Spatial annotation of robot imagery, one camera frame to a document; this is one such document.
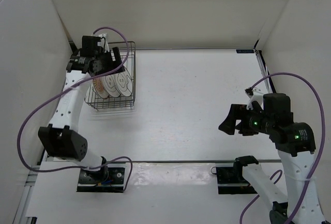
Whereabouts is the white plate green flower outline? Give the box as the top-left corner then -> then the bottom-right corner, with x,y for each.
115,66 -> 133,97

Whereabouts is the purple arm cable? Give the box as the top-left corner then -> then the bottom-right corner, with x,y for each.
17,26 -> 133,193
239,72 -> 325,224

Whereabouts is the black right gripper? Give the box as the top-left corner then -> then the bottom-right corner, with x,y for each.
218,103 -> 273,136

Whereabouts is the metal rail front bar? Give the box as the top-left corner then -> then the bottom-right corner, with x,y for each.
42,158 -> 282,163

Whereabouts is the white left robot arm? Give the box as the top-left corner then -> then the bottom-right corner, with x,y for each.
38,34 -> 123,183

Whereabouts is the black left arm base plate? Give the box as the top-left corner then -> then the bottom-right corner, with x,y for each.
77,166 -> 126,193

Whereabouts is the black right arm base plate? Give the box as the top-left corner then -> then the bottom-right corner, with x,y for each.
210,167 -> 257,195

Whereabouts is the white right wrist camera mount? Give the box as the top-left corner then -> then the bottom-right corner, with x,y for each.
245,87 -> 264,110

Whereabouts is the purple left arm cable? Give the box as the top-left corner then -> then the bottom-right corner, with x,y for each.
17,26 -> 133,193

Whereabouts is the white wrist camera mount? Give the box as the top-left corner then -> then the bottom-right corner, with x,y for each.
245,87 -> 264,110
93,33 -> 107,46

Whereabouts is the white plate orange sunburst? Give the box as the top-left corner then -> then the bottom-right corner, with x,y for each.
93,78 -> 109,99

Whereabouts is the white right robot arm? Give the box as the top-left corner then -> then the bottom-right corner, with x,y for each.
218,93 -> 327,223

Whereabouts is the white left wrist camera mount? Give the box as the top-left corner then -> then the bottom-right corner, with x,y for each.
93,33 -> 107,46

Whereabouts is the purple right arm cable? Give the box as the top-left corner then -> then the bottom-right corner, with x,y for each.
239,72 -> 325,224

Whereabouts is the metal wire dish rack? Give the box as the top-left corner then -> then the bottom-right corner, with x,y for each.
85,41 -> 136,111

